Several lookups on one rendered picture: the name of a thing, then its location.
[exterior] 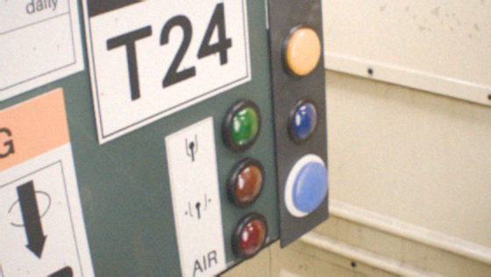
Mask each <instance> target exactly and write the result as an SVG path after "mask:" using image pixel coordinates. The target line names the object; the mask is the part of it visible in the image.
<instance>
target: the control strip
mask: <svg viewBox="0 0 491 277"><path fill-rule="evenodd" d="M267 28H268V29H267V31H268V46H269V62H270V78H271V94H272V110H273V126H274V157H275V173H276V189H277V204H278V220H279V236H280V248H281V249H283V248H285V247H286V246H288V245H290V244H291V243H293V242H294V241H296V240H297V239H298V238H300V237H302V236H303V235H305V234H306V233H308V232H309V231H311V230H313V229H314V228H316V227H317V226H318V225H319V224H321V223H323V222H324V221H326V220H327V219H329V218H330V212H329V182H328V188H327V192H326V195H325V197H324V199H323V201H322V203H321V204H320V205H319V206H318V207H317V208H316V209H315V210H313V211H311V212H310V213H302V212H300V211H298V210H296V209H295V207H294V206H293V203H292V201H291V188H292V183H293V180H294V179H295V177H296V175H297V173H298V172H299V170H300V169H301V167H302V166H303V165H304V164H306V163H307V162H309V161H312V160H315V161H317V162H320V163H322V164H323V165H324V166H325V168H326V171H327V173H328V151H327V120H326V89H325V58H324V29H323V0H267ZM303 28H304V29H307V30H311V31H313V32H315V33H316V35H317V36H318V39H319V42H320V55H319V59H318V62H317V64H316V65H315V66H314V68H313V69H312V70H311V71H309V72H308V73H307V74H306V75H298V74H296V73H294V72H293V71H292V70H291V69H290V67H289V64H288V46H289V43H290V41H291V39H292V38H293V36H294V35H295V33H296V32H298V31H299V30H301V29H303ZM306 103H311V104H312V105H314V107H315V108H316V110H317V125H316V127H315V130H314V131H313V132H312V133H311V134H310V135H309V136H308V137H307V138H299V137H298V136H297V134H296V132H295V118H296V115H297V113H298V111H299V109H301V108H302V106H303V105H304V104H306ZM244 108H251V109H253V110H254V111H255V112H256V114H257V116H258V119H259V127H258V130H257V133H256V135H255V137H254V139H253V140H252V141H251V142H250V143H249V144H247V145H244V146H239V145H238V144H236V143H235V141H234V140H233V137H232V133H231V129H232V124H233V121H234V119H235V117H236V116H237V114H238V113H239V112H240V111H241V110H242V109H244ZM260 127H261V114H260V109H259V107H258V106H257V104H256V103H254V102H253V101H250V100H246V99H242V100H239V101H237V102H235V103H234V104H233V105H232V106H231V107H230V108H229V110H228V111H227V113H226V115H225V117H224V122H223V129H222V130H223V139H224V143H225V145H226V146H227V147H228V148H229V149H230V150H232V151H234V152H237V153H241V152H244V151H246V150H247V149H249V148H250V147H251V146H252V145H253V144H254V142H255V141H256V139H257V137H258V136H259V134H260ZM249 166H256V167H257V168H258V169H259V171H260V172H261V176H262V184H261V188H260V192H259V193H258V195H257V196H256V197H255V198H254V199H253V200H251V201H249V202H242V201H240V200H239V199H238V196H237V183H238V178H239V176H240V175H241V174H242V173H243V171H244V170H245V169H247V168H248V167H249ZM264 183H265V173H264V168H263V166H262V164H261V162H260V161H259V160H257V159H255V158H252V157H247V158H244V159H242V160H241V161H240V162H238V163H237V165H236V166H235V167H234V168H233V170H232V171H231V174H230V177H229V180H228V183H227V195H228V198H229V200H230V202H231V204H232V205H233V206H235V207H238V208H241V209H244V208H247V207H249V206H251V205H252V204H253V203H254V202H255V201H256V200H258V199H259V197H260V195H261V193H262V190H263V188H264ZM254 220H260V221H261V222H262V223H263V224H264V226H265V230H266V235H265V239H264V241H263V244H262V245H261V247H260V249H259V250H258V251H257V252H255V253H253V254H245V253H244V252H243V251H242V249H241V245H240V241H241V237H242V234H243V231H244V229H245V227H246V226H247V225H248V224H249V223H250V222H251V221H254ZM267 234H268V226H267V220H266V218H265V217H264V216H263V215H262V214H260V213H258V212H250V213H248V214H246V215H244V216H243V217H242V218H241V219H240V220H239V221H238V223H237V225H236V227H235V229H234V231H233V234H232V238H231V245H232V248H233V251H234V253H235V255H236V256H237V257H238V258H239V259H242V260H249V259H252V258H254V257H255V256H256V255H257V254H258V253H259V252H260V251H261V249H262V248H263V246H264V244H265V243H266V241H267Z"/></svg>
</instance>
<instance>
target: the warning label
mask: <svg viewBox="0 0 491 277"><path fill-rule="evenodd" d="M0 277H94V273H93V267H92V263H91V260H90V257H89V248H88V242H87V238H86V232H85V227H84V222H83V216H82V211H81V206H80V202H79V196H78V191H77V186H76V180H75V171H74V165H73V160H72V155H71V145H70V139H69V133H68V124H67V119H66V113H65V104H64V97H63V92H62V88H60V89H57V90H55V91H53V92H50V93H47V94H45V95H43V96H38V97H35V98H33V99H30V100H27V101H25V102H22V103H19V104H16V105H14V106H11V107H10V108H7V109H5V110H0Z"/></svg>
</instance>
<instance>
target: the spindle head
mask: <svg viewBox="0 0 491 277"><path fill-rule="evenodd" d="M76 1H77V6H76V7H77V12H78V18H79V21H78V23H79V29H80V34H81V38H80V40H81V45H82V61H83V67H84V69H83V70H80V71H78V72H75V73H72V74H70V75H66V76H63V77H61V78H59V79H56V80H54V81H51V82H48V83H45V84H42V85H40V86H38V87H35V88H33V89H28V90H27V91H24V92H22V93H19V94H16V95H14V96H11V97H8V98H6V99H3V100H1V101H0V110H5V109H7V108H10V107H11V106H14V105H16V104H19V103H22V102H25V101H27V100H30V99H33V98H35V97H38V96H43V95H45V94H47V93H50V92H53V91H55V90H57V89H60V88H62V92H63V97H64V104H65V113H66V119H67V124H68V133H69V139H70V145H71V155H72V160H73V165H74V171H75V180H76V186H77V191H78V196H79V202H80V206H81V211H82V216H83V222H84V227H85V232H86V238H87V242H88V248H89V257H90V260H91V263H92V267H93V273H94V277H182V272H181V258H180V250H179V243H178V241H177V235H176V227H175V219H174V205H173V197H172V189H171V181H170V173H169V165H168V163H167V149H166V141H165V137H167V136H169V135H171V134H174V133H176V132H178V131H181V130H183V129H185V128H187V127H190V126H191V125H193V124H197V123H199V122H201V121H203V120H205V119H207V118H209V117H212V123H213V134H214V145H215V155H216V165H217V185H218V195H219V205H220V216H221V226H222V234H223V236H224V255H225V264H226V268H225V270H223V271H222V272H218V273H216V274H215V275H213V276H212V277H219V276H221V275H222V274H224V273H228V272H229V271H231V270H232V269H233V268H234V267H236V266H238V265H240V263H242V262H243V261H244V260H242V259H239V258H238V257H237V256H236V255H235V253H234V251H233V248H232V245H231V238H232V234H233V231H234V229H235V227H236V225H237V223H238V221H239V220H240V219H241V218H242V217H243V216H244V215H246V214H248V213H250V212H258V213H260V214H262V215H263V216H264V217H265V218H266V220H267V226H268V234H267V241H266V243H265V244H264V246H263V248H262V249H261V251H262V250H264V249H265V248H267V247H268V246H270V245H271V244H272V243H274V242H276V241H277V240H279V239H280V236H279V220H278V204H277V189H276V173H275V157H274V126H273V110H272V94H271V78H270V62H269V46H268V31H267V10H266V0H245V12H246V25H247V38H248V51H249V65H250V78H251V80H249V81H246V82H243V83H240V84H239V85H236V86H234V87H232V88H229V89H226V90H224V91H222V92H219V93H217V94H215V95H213V96H209V97H207V98H205V99H203V100H201V101H198V102H196V103H192V104H190V105H188V106H186V107H184V108H181V109H179V110H176V111H174V112H171V113H169V114H167V115H166V116H164V117H160V118H158V119H155V120H153V121H151V122H149V123H147V124H143V125H141V126H139V127H138V128H135V129H133V130H131V131H128V132H125V133H123V134H122V135H119V136H117V137H115V138H112V139H109V140H108V141H106V142H103V143H102V144H98V143H97V132H96V121H95V115H94V109H93V103H92V97H91V93H92V92H91V86H90V80H89V70H88V67H89V64H88V57H87V53H86V40H85V35H84V30H83V29H84V24H83V18H82V3H81V0H76ZM242 99H246V100H250V101H253V102H254V103H256V104H257V106H258V107H259V109H260V114H261V127H260V134H259V136H258V137H257V139H256V141H255V142H254V144H253V145H252V146H251V147H250V148H249V149H247V150H246V151H244V152H241V153H237V152H234V151H232V150H230V149H229V148H228V147H227V146H226V145H225V143H224V139H223V130H222V129H223V122H224V117H225V115H226V113H227V111H228V110H229V108H230V107H231V106H232V105H233V104H234V103H235V102H237V101H239V100H242ZM247 157H252V158H255V159H257V160H259V161H260V162H261V164H262V166H263V168H264V173H265V183H264V188H263V190H262V193H261V195H260V197H259V199H258V200H256V201H255V202H254V203H253V204H252V205H251V206H249V207H247V208H244V209H241V208H238V207H235V206H233V205H232V204H231V202H230V200H229V198H228V195H227V183H228V180H229V177H230V174H231V171H232V170H233V168H234V167H235V166H236V165H237V163H238V162H240V161H241V160H242V159H244V158H247Z"/></svg>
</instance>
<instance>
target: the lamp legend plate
mask: <svg viewBox="0 0 491 277"><path fill-rule="evenodd" d="M165 141H166V149H167V163H168V165H169V173H170V181H171V189H172V197H173V205H174V219H175V227H176V235H177V241H178V243H179V250H180V258H181V272H182V277H212V276H213V275H215V274H216V273H218V272H222V271H223V270H225V268H226V264H225V255H224V236H223V234H222V226H221V216H220V205H219V195H218V185H217V165H216V155H215V145H214V134H213V123H212V117H209V118H207V119H205V120H203V121H201V122H199V123H197V124H193V125H191V126H190V127H187V128H185V129H183V130H181V131H178V132H176V133H174V134H171V135H169V136H167V137H165Z"/></svg>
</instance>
